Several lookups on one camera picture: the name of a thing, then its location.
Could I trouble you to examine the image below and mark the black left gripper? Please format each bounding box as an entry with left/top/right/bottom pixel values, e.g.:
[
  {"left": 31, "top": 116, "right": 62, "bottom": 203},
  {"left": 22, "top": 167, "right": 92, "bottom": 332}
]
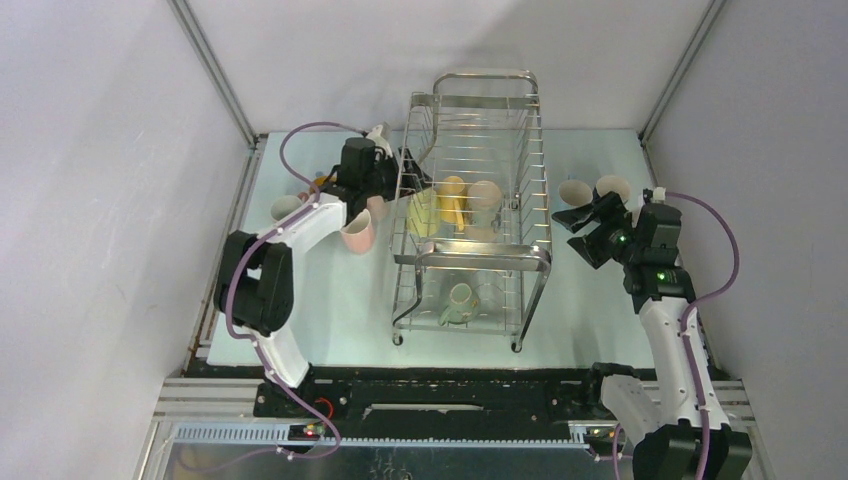
[{"left": 361, "top": 146, "right": 434, "bottom": 203}]

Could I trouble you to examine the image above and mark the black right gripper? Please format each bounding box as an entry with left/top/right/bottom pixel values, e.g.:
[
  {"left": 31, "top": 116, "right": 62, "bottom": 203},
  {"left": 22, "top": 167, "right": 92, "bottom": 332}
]
[{"left": 552, "top": 191, "right": 643, "bottom": 270}]

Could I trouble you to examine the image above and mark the pale yellow faceted mug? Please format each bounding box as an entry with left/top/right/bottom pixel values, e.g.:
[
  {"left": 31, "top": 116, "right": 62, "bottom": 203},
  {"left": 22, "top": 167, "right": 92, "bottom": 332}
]
[{"left": 406, "top": 188, "right": 441, "bottom": 238}]

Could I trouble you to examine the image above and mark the light blue faceted mug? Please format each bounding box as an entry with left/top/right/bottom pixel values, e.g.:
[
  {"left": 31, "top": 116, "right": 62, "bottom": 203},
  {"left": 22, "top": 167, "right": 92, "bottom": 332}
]
[{"left": 558, "top": 179, "right": 594, "bottom": 209}]

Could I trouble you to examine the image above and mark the black mug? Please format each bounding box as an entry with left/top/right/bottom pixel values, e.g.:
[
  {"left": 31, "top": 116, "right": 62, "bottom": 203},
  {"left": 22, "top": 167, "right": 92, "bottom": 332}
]
[{"left": 594, "top": 175, "right": 632, "bottom": 204}]

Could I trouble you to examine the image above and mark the pink faceted mug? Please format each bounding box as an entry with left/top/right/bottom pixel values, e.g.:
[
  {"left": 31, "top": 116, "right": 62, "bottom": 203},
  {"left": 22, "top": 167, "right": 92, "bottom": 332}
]
[{"left": 340, "top": 209, "right": 376, "bottom": 255}]

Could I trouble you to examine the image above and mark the salmon dotted mug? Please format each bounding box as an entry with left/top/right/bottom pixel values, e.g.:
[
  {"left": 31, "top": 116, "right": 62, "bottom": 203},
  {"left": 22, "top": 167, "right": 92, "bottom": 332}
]
[{"left": 269, "top": 192, "right": 310, "bottom": 223}]

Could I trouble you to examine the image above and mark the iridescent pale pink mug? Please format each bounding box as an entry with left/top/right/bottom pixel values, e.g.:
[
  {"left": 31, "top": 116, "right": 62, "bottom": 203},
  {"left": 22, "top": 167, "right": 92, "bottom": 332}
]
[{"left": 366, "top": 195, "right": 389, "bottom": 223}]

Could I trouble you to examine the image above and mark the blue butterfly mug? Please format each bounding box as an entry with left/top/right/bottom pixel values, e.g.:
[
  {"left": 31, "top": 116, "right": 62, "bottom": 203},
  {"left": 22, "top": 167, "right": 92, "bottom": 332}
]
[{"left": 312, "top": 175, "right": 331, "bottom": 190}]

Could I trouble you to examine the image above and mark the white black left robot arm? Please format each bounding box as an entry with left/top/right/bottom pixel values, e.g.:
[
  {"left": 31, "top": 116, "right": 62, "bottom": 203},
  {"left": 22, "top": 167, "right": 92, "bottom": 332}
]
[{"left": 215, "top": 134, "right": 432, "bottom": 417}]

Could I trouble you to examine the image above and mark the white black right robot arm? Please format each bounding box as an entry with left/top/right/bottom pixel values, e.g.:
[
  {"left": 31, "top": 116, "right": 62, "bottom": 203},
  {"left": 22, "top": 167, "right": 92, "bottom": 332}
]
[{"left": 552, "top": 188, "right": 753, "bottom": 479}]

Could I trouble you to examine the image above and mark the orange yellow mug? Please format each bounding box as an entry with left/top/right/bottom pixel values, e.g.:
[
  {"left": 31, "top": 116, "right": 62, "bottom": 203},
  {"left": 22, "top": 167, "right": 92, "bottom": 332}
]
[{"left": 437, "top": 176, "right": 466, "bottom": 232}]

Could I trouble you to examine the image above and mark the cream seahorse pattern mug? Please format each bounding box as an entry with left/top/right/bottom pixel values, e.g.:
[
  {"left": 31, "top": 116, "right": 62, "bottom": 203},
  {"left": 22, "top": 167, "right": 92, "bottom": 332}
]
[{"left": 466, "top": 180, "right": 503, "bottom": 242}]

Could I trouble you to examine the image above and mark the green mug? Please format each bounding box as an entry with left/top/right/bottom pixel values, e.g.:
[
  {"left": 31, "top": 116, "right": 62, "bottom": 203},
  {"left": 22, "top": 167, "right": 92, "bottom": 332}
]
[{"left": 438, "top": 282, "right": 481, "bottom": 326}]

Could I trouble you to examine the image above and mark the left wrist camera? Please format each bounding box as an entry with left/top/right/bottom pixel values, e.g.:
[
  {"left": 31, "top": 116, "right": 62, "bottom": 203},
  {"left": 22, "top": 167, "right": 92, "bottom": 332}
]
[{"left": 365, "top": 122, "right": 395, "bottom": 158}]

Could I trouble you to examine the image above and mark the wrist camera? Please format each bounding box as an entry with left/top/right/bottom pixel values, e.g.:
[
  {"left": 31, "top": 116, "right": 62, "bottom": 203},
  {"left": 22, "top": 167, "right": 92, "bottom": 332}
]
[
  {"left": 365, "top": 122, "right": 395, "bottom": 158},
  {"left": 639, "top": 187, "right": 667, "bottom": 209}
]

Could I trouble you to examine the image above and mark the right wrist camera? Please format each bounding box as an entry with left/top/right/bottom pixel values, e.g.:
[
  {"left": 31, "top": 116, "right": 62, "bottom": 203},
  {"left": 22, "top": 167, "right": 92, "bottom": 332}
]
[{"left": 639, "top": 187, "right": 667, "bottom": 209}]

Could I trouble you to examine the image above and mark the metal wire dish rack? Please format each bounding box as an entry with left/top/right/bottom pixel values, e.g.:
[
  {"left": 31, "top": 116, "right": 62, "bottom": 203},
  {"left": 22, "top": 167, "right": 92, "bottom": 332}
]
[{"left": 390, "top": 69, "right": 553, "bottom": 352}]

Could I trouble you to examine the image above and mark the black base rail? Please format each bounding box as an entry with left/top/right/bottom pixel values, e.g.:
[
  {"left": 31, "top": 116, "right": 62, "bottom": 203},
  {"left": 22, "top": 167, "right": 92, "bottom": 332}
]
[{"left": 253, "top": 364, "right": 657, "bottom": 445}]

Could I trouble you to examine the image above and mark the aluminium frame post right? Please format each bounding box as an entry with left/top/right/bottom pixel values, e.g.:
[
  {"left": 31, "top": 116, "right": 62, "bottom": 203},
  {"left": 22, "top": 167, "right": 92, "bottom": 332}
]
[{"left": 638, "top": 0, "right": 728, "bottom": 147}]

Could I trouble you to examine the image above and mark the aluminium frame post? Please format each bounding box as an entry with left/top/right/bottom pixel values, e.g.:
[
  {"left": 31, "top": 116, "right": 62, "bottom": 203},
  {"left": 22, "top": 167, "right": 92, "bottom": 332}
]
[
  {"left": 167, "top": 0, "right": 259, "bottom": 149},
  {"left": 638, "top": 0, "right": 728, "bottom": 147}
]

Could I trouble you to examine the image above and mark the aluminium frame post left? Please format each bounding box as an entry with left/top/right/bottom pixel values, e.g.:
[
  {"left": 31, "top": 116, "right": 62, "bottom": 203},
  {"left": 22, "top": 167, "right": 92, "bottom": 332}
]
[{"left": 167, "top": 0, "right": 259, "bottom": 149}]

